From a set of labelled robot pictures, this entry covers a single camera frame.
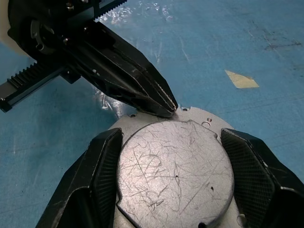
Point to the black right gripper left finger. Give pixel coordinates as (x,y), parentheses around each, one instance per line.
(90,180)

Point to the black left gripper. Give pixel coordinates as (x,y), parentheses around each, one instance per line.
(47,28)

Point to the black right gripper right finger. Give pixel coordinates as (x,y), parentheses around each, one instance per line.
(263,185)

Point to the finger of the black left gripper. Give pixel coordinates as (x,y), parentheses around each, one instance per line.
(118,83)
(133,57)

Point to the silver round motor cover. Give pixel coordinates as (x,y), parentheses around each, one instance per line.
(175,171)

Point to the beige tape piece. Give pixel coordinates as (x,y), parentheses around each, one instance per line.
(241,80)

